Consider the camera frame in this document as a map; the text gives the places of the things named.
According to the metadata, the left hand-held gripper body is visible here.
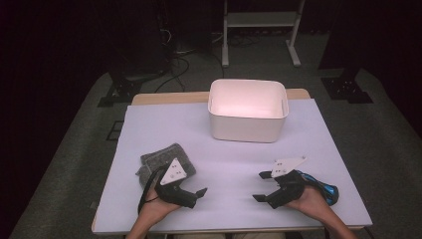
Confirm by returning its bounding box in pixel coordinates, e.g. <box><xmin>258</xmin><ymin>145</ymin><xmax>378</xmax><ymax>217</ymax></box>
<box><xmin>154</xmin><ymin>157</ymin><xmax>198</xmax><ymax>209</ymax></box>

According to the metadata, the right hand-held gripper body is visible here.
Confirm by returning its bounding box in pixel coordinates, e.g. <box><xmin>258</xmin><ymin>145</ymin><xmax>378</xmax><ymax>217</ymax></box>
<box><xmin>265</xmin><ymin>155</ymin><xmax>307</xmax><ymax>210</ymax></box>

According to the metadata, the grey felt pouch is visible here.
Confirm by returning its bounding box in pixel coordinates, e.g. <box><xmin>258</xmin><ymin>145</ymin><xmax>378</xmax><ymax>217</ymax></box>
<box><xmin>134</xmin><ymin>142</ymin><xmax>197</xmax><ymax>187</ymax></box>

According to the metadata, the blue cloth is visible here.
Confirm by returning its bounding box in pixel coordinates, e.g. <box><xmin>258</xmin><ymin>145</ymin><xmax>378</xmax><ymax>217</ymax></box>
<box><xmin>298</xmin><ymin>170</ymin><xmax>339</xmax><ymax>207</ymax></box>

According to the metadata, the white plastic bin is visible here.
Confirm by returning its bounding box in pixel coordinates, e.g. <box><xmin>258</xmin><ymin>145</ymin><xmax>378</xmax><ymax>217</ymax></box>
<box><xmin>207</xmin><ymin>78</ymin><xmax>290</xmax><ymax>144</ymax></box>

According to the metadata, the person's left hand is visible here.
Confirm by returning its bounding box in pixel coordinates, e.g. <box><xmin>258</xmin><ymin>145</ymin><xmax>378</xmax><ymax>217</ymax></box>
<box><xmin>138</xmin><ymin>190</ymin><xmax>182</xmax><ymax>222</ymax></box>

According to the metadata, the person's right hand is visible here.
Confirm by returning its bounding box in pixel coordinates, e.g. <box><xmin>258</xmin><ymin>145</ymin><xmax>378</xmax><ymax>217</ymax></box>
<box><xmin>287</xmin><ymin>186</ymin><xmax>332</xmax><ymax>220</ymax></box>

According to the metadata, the white table mat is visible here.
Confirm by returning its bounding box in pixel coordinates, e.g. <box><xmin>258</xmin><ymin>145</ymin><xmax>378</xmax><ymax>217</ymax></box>
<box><xmin>94</xmin><ymin>99</ymin><xmax>373</xmax><ymax>235</ymax></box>

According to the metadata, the wooden table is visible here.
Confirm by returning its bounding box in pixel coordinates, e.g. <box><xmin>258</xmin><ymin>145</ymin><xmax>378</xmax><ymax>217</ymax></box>
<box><xmin>91</xmin><ymin>88</ymin><xmax>374</xmax><ymax>237</ymax></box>

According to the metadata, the black stand base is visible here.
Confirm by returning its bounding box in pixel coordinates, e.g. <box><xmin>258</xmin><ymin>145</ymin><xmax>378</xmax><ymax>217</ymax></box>
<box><xmin>320</xmin><ymin>68</ymin><xmax>374</xmax><ymax>105</ymax></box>
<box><xmin>97</xmin><ymin>68</ymin><xmax>167</xmax><ymax>109</ymax></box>

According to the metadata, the white metal stand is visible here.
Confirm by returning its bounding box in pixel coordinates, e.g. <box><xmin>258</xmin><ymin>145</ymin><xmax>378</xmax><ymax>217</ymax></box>
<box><xmin>221</xmin><ymin>0</ymin><xmax>307</xmax><ymax>69</ymax></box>

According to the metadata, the black floor cable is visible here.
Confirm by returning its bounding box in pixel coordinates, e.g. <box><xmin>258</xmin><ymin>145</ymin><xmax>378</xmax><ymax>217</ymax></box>
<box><xmin>153</xmin><ymin>54</ymin><xmax>192</xmax><ymax>95</ymax></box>

